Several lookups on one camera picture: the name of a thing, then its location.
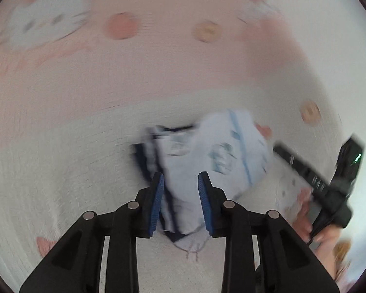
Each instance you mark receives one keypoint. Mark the pink cat print blanket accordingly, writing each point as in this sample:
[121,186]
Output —
[79,97]

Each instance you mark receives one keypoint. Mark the person's right hand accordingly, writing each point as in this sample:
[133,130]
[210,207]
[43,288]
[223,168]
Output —
[326,244]

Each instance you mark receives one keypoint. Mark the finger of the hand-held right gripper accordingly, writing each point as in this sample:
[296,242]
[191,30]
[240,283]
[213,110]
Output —
[299,164]

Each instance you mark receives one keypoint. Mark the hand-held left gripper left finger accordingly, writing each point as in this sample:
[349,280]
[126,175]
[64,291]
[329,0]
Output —
[156,203]

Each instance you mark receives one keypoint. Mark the white cartoon print pants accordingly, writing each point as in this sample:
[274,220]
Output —
[201,146]

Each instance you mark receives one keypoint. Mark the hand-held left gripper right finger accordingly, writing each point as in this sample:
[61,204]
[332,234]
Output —
[205,203]

